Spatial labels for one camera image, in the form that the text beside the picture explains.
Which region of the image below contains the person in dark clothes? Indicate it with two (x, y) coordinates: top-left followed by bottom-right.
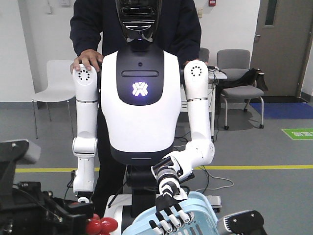
(70, 0), (201, 216)

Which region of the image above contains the white plastic chair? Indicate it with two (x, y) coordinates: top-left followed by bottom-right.
(31, 60), (77, 140)

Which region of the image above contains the brown door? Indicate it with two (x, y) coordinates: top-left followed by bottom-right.
(251, 0), (313, 97)

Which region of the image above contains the grey office chair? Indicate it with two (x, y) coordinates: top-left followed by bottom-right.
(199, 47), (210, 65)
(217, 49), (267, 130)

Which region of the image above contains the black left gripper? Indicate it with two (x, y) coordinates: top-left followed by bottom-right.
(0, 182), (94, 235)

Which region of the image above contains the light blue plastic basket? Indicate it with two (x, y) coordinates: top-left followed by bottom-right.
(121, 191), (219, 235)

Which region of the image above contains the white humanoid robot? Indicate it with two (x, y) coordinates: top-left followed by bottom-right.
(72, 0), (214, 235)

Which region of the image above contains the red cherry tomato bunch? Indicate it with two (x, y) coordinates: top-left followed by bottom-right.
(86, 213), (118, 235)

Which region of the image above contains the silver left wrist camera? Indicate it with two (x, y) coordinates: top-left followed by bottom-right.
(0, 139), (41, 171)

